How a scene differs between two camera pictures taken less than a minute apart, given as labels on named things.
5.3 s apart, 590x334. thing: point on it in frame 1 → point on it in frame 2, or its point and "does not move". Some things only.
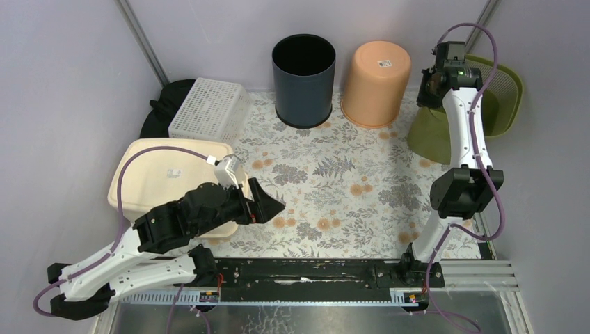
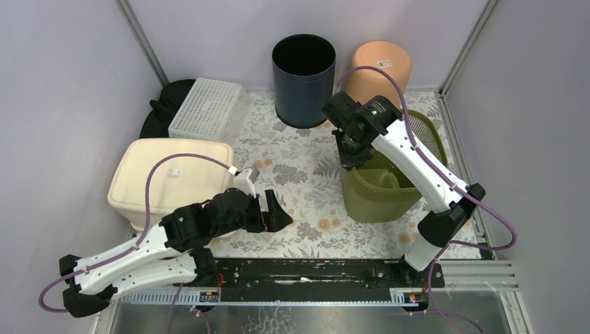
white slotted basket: (213, 110) does not move
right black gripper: (421, 99) → (351, 161)
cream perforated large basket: (152, 179) does not move
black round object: (156, 124) does not move
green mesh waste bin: (504, 99) → (378, 190)
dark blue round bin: (303, 69) does not move
